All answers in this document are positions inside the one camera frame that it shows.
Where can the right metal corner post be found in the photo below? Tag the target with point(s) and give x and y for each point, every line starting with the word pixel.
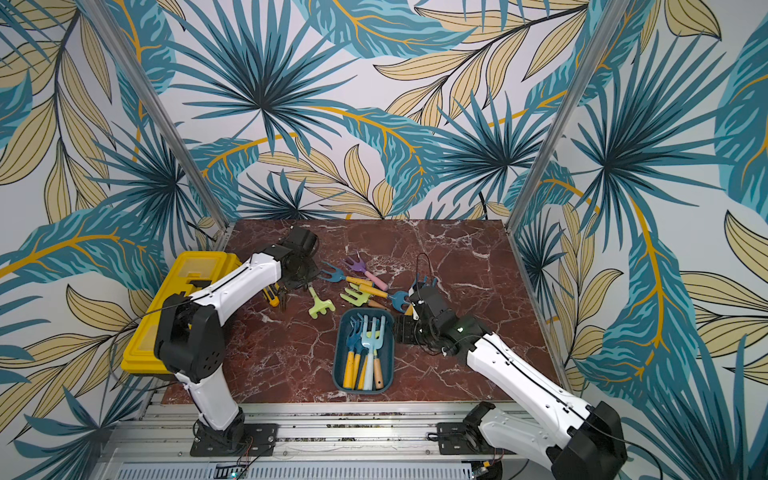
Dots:
pixel 582 75

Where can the green rake wooden handle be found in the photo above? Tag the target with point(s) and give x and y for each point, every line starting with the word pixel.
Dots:
pixel 319 307

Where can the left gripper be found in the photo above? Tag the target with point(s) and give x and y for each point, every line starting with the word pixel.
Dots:
pixel 314 272

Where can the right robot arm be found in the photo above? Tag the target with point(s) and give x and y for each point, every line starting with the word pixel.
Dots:
pixel 567 435

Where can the green fork yellow handle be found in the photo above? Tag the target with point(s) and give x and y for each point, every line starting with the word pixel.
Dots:
pixel 363 295

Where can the teal storage tray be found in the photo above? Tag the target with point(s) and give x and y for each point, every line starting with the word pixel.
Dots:
pixel 386 352

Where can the light blue fork rake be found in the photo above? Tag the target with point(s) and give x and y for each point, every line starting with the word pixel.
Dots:
pixel 372 340

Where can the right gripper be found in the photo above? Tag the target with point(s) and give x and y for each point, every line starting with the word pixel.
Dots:
pixel 422 294

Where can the teal claw rake yellow handle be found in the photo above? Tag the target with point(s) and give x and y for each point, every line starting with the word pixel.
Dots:
pixel 400 299

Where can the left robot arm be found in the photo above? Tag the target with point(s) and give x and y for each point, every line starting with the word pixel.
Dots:
pixel 190 340

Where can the yellow utility knife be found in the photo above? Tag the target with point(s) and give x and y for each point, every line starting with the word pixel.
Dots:
pixel 270 293

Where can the aluminium rail frame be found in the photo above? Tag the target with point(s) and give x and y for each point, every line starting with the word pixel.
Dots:
pixel 314 440

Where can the teal rake wooden handle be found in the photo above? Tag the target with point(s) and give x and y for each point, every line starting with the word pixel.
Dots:
pixel 377 369

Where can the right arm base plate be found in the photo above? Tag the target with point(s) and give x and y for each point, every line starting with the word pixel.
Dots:
pixel 456 438

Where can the left metal corner post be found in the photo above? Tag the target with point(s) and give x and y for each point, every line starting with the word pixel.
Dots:
pixel 107 28

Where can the metal corner post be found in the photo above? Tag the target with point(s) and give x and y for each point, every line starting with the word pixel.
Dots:
pixel 582 75
pixel 107 28

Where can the purple rake pink handle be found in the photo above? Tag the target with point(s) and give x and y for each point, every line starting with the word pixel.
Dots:
pixel 356 264

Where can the yellow toolbox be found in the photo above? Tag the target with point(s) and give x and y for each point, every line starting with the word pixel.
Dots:
pixel 191 271

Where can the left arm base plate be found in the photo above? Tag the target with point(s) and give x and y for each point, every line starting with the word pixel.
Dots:
pixel 238 440

